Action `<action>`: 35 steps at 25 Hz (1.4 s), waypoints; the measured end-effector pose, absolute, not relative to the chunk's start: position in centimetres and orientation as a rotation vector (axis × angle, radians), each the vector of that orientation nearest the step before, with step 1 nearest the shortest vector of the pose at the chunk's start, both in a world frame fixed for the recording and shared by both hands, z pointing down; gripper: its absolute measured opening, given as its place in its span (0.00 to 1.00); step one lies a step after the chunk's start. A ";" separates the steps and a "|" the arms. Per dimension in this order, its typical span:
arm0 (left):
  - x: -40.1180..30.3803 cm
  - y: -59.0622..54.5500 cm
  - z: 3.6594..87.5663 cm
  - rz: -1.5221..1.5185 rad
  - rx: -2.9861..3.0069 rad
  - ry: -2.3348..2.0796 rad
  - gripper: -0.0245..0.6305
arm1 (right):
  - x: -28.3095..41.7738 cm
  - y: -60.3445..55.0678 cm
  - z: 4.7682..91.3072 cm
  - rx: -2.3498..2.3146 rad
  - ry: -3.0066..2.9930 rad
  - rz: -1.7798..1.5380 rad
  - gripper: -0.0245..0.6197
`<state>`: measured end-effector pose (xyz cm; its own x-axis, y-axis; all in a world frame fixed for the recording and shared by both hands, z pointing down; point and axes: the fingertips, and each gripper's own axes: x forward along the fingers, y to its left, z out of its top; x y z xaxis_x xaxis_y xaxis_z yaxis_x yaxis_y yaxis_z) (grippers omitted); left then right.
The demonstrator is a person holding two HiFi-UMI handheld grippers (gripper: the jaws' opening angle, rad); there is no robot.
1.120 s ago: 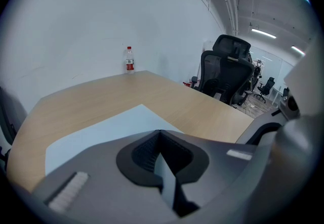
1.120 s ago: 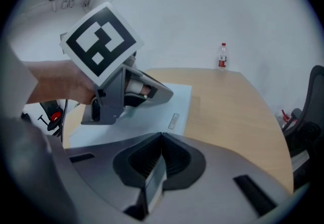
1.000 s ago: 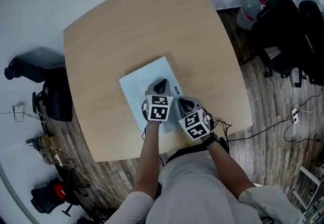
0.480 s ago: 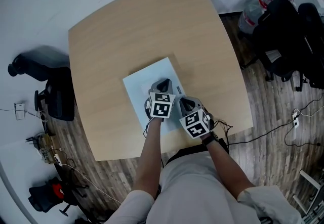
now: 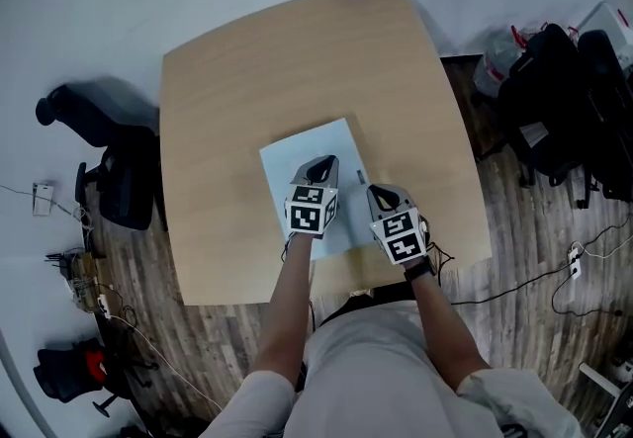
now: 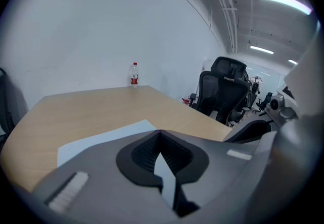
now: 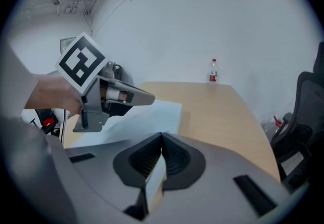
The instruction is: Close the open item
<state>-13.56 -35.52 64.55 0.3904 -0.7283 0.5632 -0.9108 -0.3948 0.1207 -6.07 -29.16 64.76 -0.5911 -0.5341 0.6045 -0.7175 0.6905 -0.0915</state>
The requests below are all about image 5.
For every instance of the black high-back office chair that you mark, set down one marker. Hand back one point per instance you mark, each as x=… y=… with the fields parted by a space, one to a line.
x=610 y=119

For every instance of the black mesh office chair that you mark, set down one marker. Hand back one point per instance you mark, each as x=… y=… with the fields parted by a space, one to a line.
x=544 y=105

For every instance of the person's left forearm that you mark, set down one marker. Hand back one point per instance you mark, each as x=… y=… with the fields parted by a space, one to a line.
x=287 y=307

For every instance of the person's right forearm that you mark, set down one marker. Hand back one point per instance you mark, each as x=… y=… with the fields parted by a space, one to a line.
x=440 y=327

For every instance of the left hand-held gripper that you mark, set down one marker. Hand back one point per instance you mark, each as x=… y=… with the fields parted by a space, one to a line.
x=313 y=181

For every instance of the white wall device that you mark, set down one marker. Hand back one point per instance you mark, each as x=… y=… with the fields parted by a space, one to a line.
x=42 y=199

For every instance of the clear plastic bag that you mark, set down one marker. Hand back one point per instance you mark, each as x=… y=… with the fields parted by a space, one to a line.
x=494 y=62

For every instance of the white power strip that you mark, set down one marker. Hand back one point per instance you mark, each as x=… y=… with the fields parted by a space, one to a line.
x=573 y=262

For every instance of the person's white shirt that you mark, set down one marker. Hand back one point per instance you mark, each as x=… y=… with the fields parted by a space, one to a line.
x=376 y=376

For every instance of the white furniture frame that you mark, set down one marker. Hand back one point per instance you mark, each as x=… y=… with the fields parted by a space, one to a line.
x=605 y=381

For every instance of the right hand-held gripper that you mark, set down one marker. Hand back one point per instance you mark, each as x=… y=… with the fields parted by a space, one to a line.
x=395 y=223

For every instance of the white box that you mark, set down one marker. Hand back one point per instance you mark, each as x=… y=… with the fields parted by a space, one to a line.
x=610 y=23

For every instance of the white book item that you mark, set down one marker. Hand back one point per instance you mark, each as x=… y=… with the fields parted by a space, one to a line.
x=316 y=144

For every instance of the black wristband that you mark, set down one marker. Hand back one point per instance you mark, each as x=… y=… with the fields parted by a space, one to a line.
x=419 y=270

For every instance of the black chair with red part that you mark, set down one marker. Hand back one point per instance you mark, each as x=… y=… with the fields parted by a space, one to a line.
x=69 y=369

